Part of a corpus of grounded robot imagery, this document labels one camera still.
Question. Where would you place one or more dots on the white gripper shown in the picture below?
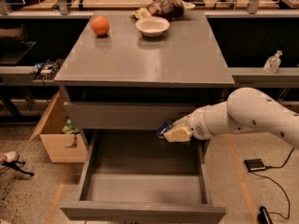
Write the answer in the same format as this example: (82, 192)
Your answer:
(196, 125)

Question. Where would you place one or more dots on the grey drawer cabinet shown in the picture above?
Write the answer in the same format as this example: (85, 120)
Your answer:
(183, 65)

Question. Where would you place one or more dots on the white shoe with black strap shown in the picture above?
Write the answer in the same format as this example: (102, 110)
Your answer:
(10, 160)

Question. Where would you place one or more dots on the cardboard box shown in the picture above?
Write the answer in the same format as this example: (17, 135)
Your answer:
(60, 146)

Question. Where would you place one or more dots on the black patterned tray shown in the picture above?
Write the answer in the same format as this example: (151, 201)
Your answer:
(48, 70)

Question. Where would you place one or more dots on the closed grey top drawer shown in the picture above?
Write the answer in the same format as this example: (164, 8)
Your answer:
(118, 116)

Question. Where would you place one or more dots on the clear sanitizer bottle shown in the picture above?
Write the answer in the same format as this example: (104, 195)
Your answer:
(273, 62)

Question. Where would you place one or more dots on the orange fruit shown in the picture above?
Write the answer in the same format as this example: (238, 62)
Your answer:
(100, 25)

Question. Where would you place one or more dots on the black plug on floor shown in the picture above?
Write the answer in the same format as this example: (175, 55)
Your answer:
(263, 216)

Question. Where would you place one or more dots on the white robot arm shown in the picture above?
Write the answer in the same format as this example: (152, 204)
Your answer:
(246, 110)

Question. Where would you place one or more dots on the white bowl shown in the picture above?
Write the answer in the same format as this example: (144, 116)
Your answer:
(152, 26)

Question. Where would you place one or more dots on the open grey middle drawer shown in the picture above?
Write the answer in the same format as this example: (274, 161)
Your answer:
(137, 177)

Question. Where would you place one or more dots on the brown chip bag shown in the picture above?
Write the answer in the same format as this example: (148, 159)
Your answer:
(167, 9)

